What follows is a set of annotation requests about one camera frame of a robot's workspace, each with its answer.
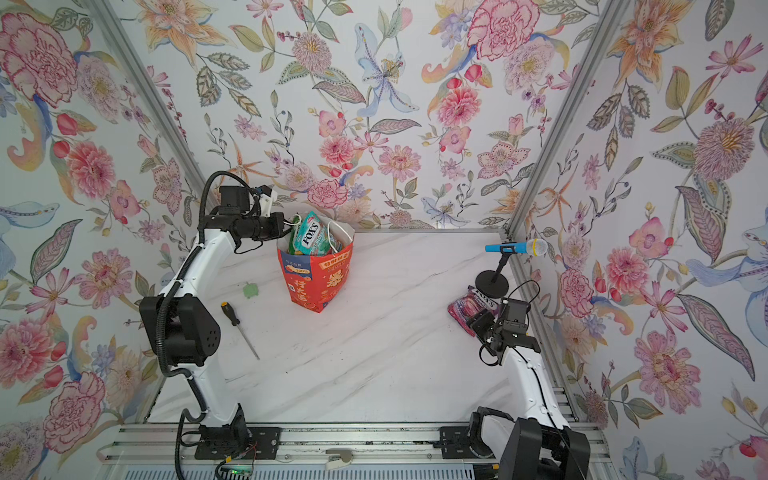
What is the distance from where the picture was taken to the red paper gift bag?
84 centimetres

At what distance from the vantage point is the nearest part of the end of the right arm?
0.60m

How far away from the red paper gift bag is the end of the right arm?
409 mm
